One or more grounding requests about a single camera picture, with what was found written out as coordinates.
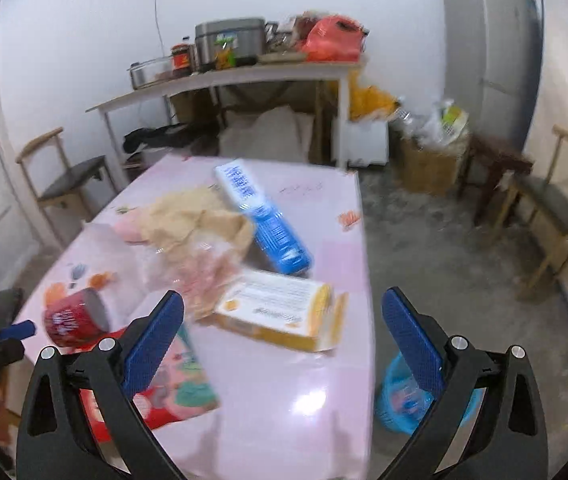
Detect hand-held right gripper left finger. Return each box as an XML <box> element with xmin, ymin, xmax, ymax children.
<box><xmin>16</xmin><ymin>290</ymin><xmax>187</xmax><ymax>480</ymax></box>

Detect white wooden side table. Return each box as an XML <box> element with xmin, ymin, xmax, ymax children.
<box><xmin>86</xmin><ymin>57</ymin><xmax>367</xmax><ymax>188</ymax></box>

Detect silver rice cooker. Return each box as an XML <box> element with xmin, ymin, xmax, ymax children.
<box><xmin>194</xmin><ymin>18</ymin><xmax>267</xmax><ymax>70</ymax></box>

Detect black cloth bundle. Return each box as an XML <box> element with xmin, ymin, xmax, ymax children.
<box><xmin>122</xmin><ymin>121</ymin><xmax>217</xmax><ymax>155</ymax></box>

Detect yellow white medicine box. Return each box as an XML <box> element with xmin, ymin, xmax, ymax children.
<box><xmin>212</xmin><ymin>270</ymin><xmax>348</xmax><ymax>354</ymax></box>

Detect crumpled plastic bags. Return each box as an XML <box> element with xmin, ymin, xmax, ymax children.
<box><xmin>396</xmin><ymin>96</ymin><xmax>471</xmax><ymax>147</ymax></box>

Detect blue white toothpaste box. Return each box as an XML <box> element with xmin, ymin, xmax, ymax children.
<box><xmin>214</xmin><ymin>159</ymin><xmax>313</xmax><ymax>276</ymax></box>

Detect red drink can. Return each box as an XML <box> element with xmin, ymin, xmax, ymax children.
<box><xmin>44</xmin><ymin>287</ymin><xmax>110</xmax><ymax>349</ymax></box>

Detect flat metal tray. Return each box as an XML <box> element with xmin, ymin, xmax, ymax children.
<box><xmin>258</xmin><ymin>49</ymin><xmax>311</xmax><ymax>64</ymax></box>

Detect red plastic bag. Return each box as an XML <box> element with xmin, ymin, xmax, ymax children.
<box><xmin>303</xmin><ymin>15</ymin><xmax>365</xmax><ymax>64</ymax></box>

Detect dark wooden stool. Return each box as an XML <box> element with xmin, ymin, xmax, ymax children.
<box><xmin>458</xmin><ymin>132</ymin><xmax>536</xmax><ymax>227</ymax></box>

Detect brown paper bag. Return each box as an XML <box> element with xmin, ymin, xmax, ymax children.
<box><xmin>138</xmin><ymin>186</ymin><xmax>255</xmax><ymax>281</ymax></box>

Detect glass bowl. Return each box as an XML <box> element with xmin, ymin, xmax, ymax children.
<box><xmin>128</xmin><ymin>56</ymin><xmax>175</xmax><ymax>92</ymax></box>

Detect blue plastic basket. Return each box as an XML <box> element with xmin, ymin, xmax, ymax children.
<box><xmin>375</xmin><ymin>352</ymin><xmax>481</xmax><ymax>436</ymax></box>

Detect red sauce jar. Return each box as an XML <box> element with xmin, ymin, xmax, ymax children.
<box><xmin>171</xmin><ymin>42</ymin><xmax>195</xmax><ymax>75</ymax></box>

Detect large cardboard box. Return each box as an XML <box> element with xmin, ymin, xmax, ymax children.
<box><xmin>395</xmin><ymin>132</ymin><xmax>471</xmax><ymax>197</ymax></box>

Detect pink printed tablecloth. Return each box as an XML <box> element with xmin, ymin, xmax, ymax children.
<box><xmin>14</xmin><ymin>154</ymin><xmax>377</xmax><ymax>480</ymax></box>

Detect small cardboard box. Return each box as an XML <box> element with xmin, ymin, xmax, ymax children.
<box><xmin>170</xmin><ymin>90</ymin><xmax>215</xmax><ymax>125</ymax></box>

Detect grey refrigerator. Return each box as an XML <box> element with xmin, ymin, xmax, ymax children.
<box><xmin>441</xmin><ymin>0</ymin><xmax>541</xmax><ymax>147</ymax></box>

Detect white woven sacks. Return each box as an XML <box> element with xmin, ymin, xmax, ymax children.
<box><xmin>218</xmin><ymin>106</ymin><xmax>315</xmax><ymax>162</ymax></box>

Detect green yellow drink carton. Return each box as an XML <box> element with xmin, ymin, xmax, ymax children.
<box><xmin>215</xmin><ymin>34</ymin><xmax>238</xmax><ymax>70</ymax></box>

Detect pink sponge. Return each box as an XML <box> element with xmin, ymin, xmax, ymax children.
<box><xmin>112</xmin><ymin>209</ymin><xmax>153</xmax><ymax>245</ymax></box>

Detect red snack packet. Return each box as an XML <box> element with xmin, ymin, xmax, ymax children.
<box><xmin>80</xmin><ymin>324</ymin><xmax>221</xmax><ymax>442</ymax></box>

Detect yellow plastic bag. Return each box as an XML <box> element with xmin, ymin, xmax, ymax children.
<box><xmin>348</xmin><ymin>84</ymin><xmax>399</xmax><ymax>122</ymax></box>

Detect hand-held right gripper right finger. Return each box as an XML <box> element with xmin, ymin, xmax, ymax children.
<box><xmin>379</xmin><ymin>287</ymin><xmax>550</xmax><ymax>480</ymax></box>

